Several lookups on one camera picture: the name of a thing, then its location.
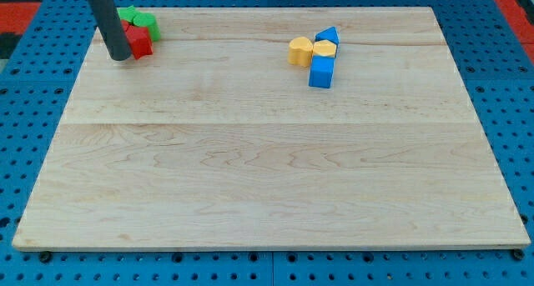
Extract yellow heart block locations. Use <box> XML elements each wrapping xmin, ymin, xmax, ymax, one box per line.
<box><xmin>287</xmin><ymin>37</ymin><xmax>313</xmax><ymax>67</ymax></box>

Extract grey cylindrical robot arm stick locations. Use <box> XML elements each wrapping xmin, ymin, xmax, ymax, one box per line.
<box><xmin>87</xmin><ymin>0</ymin><xmax>132</xmax><ymax>61</ymax></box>

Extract blue cube block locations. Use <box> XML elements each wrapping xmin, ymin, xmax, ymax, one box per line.
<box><xmin>308</xmin><ymin>56</ymin><xmax>335</xmax><ymax>88</ymax></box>

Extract blue triangle block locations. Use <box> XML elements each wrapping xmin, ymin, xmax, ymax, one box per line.
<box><xmin>315</xmin><ymin>26</ymin><xmax>340</xmax><ymax>45</ymax></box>

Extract red block behind stick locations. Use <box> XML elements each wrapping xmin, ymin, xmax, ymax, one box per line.
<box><xmin>121</xmin><ymin>20</ymin><xmax>130</xmax><ymax>32</ymax></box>

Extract red star block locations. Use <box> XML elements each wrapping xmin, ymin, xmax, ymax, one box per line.
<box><xmin>124</xmin><ymin>25</ymin><xmax>154</xmax><ymax>59</ymax></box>

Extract light wooden board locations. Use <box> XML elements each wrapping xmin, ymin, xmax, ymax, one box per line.
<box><xmin>13</xmin><ymin>7</ymin><xmax>531</xmax><ymax>252</ymax></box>

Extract green star block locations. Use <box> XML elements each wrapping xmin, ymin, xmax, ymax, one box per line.
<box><xmin>117</xmin><ymin>6</ymin><xmax>138</xmax><ymax>23</ymax></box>

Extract yellow hexagon block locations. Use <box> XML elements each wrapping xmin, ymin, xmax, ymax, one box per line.
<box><xmin>312</xmin><ymin>40</ymin><xmax>337</xmax><ymax>58</ymax></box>

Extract green cylinder block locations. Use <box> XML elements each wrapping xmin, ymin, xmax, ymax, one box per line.
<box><xmin>133</xmin><ymin>13</ymin><xmax>161</xmax><ymax>42</ymax></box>

